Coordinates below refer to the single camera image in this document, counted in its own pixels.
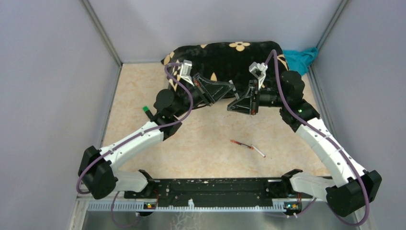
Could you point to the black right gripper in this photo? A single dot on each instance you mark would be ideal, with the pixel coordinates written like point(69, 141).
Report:
point(247, 103)

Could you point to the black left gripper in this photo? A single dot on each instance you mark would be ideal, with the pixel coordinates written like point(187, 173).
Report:
point(199, 89)

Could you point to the white marker with red tip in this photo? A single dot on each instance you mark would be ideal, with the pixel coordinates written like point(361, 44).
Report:
point(257, 150)

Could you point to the black marker with green tip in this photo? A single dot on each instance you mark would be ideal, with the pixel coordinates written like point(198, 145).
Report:
point(148, 112)

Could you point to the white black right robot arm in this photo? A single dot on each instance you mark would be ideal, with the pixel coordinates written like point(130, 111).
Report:
point(350, 187)

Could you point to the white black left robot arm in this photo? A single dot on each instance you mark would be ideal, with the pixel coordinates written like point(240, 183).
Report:
point(99, 173)

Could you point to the red orange pen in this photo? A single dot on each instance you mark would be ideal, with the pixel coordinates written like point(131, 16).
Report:
point(242, 144)

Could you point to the black pillow with beige flowers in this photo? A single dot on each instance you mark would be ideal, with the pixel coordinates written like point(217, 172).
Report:
point(226, 61)

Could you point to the teal cloth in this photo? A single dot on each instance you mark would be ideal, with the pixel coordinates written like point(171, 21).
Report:
point(300, 61)

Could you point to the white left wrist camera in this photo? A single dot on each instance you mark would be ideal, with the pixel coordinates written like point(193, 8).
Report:
point(185, 72)

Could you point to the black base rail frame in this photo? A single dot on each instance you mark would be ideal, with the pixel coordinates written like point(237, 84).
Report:
point(255, 194)

